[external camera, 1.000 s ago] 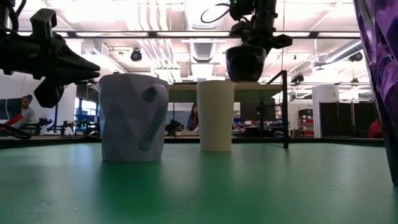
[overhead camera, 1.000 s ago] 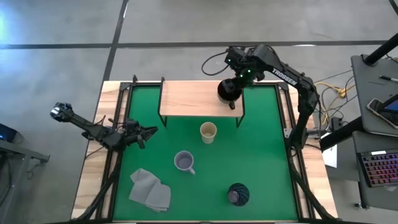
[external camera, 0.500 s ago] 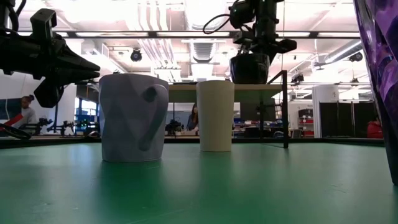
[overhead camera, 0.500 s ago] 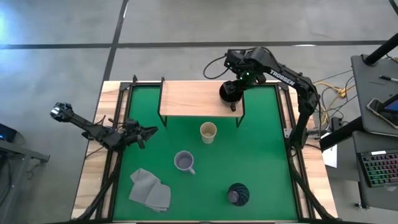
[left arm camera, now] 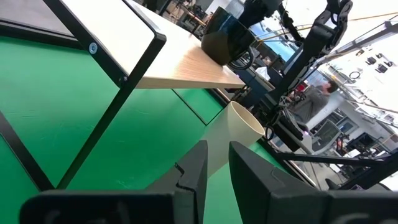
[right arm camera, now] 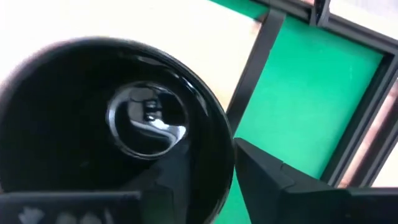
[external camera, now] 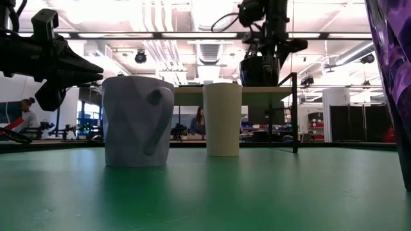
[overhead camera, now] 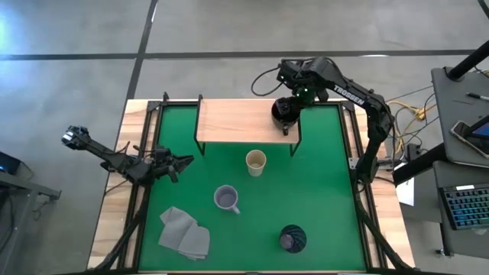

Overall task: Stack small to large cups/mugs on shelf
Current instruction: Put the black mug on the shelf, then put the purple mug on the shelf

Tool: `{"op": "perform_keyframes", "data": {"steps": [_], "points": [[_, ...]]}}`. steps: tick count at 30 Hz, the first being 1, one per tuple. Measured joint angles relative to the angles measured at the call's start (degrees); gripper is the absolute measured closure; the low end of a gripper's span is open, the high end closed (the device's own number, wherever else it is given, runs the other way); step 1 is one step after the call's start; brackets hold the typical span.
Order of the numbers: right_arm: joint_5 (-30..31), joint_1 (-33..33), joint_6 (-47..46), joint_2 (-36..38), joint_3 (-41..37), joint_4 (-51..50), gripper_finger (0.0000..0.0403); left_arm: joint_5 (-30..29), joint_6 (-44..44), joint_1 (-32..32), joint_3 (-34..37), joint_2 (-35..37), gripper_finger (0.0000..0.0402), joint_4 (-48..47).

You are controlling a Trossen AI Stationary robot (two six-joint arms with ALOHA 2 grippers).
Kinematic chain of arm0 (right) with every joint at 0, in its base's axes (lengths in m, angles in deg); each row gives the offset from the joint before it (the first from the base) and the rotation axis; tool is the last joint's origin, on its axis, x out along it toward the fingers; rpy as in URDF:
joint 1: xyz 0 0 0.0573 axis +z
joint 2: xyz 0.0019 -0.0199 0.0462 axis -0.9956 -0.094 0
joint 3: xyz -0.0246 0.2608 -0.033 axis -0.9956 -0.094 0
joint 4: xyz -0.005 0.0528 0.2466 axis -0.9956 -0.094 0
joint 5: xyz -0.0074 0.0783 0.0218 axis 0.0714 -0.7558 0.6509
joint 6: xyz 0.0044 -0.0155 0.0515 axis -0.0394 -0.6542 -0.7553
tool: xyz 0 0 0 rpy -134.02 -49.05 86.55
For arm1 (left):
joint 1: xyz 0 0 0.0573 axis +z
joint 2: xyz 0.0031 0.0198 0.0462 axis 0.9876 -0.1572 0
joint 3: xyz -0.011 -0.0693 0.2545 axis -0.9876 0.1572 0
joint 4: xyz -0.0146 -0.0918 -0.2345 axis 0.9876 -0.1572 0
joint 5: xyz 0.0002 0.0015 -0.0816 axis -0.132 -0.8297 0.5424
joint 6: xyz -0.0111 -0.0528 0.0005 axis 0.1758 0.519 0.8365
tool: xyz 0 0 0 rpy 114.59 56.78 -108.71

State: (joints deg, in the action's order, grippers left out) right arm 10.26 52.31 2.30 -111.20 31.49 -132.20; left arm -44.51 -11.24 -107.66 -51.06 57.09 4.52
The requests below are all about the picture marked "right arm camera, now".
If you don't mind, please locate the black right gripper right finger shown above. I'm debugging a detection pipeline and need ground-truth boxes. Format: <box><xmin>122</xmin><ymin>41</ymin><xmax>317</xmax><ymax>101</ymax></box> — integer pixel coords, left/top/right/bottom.
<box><xmin>234</xmin><ymin>138</ymin><xmax>398</xmax><ymax>224</ymax></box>

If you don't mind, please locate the green mat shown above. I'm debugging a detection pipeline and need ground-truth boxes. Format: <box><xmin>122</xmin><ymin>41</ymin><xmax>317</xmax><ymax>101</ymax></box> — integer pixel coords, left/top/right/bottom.
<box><xmin>208</xmin><ymin>0</ymin><xmax>385</xmax><ymax>224</ymax></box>

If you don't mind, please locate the black metal shelf frame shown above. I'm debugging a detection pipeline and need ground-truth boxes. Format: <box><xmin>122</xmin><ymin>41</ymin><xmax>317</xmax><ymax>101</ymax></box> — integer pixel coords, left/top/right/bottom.
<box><xmin>226</xmin><ymin>0</ymin><xmax>398</xmax><ymax>188</ymax></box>

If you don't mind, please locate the glossy black cup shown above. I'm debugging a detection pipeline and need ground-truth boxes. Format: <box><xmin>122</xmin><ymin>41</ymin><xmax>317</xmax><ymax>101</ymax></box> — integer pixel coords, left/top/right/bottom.
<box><xmin>0</xmin><ymin>36</ymin><xmax>236</xmax><ymax>224</ymax></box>

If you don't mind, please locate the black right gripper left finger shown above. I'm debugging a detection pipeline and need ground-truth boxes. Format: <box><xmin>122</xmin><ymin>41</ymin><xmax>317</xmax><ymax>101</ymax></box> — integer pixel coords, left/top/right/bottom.
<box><xmin>0</xmin><ymin>139</ymin><xmax>192</xmax><ymax>224</ymax></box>

